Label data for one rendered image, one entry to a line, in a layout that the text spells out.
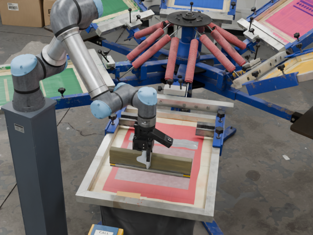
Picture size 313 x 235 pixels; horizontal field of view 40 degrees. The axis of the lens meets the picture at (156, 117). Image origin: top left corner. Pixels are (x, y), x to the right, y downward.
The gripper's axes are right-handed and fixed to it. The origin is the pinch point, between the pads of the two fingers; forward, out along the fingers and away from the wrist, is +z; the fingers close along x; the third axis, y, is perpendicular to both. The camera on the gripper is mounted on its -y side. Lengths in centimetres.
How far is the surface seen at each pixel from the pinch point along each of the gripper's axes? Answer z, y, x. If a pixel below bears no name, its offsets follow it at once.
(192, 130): 14, -14, -51
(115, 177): 14.0, 16.6, -3.3
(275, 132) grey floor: 109, -83, -212
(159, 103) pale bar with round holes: 9, 7, -67
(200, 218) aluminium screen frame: 12.6, -24.2, 15.1
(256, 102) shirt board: 18, -49, -99
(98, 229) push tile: 12.5, 14.6, 29.9
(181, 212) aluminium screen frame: 10.9, -16.5, 15.1
